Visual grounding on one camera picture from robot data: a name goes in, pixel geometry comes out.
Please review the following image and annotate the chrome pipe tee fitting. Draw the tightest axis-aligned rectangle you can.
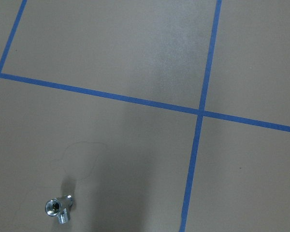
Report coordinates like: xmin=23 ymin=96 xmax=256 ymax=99
xmin=45 ymin=195 xmax=73 ymax=217

